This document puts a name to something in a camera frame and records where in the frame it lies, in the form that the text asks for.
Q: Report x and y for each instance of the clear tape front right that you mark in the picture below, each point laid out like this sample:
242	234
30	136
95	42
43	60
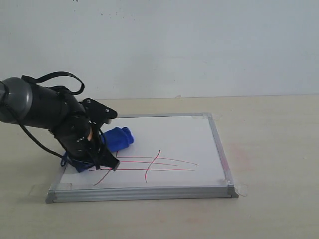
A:
234	190

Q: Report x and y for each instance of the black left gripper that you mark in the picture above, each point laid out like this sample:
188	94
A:
79	135

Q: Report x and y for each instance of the white board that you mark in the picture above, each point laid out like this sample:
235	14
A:
174	156

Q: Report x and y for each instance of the clear tape back right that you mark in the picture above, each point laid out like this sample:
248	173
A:
207	116

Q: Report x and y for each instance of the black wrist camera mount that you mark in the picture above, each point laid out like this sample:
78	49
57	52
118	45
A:
97	112

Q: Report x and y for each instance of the blue cloth eraser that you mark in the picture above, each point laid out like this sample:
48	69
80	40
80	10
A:
116	140

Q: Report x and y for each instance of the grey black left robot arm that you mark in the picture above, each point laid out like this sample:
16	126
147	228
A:
25	103

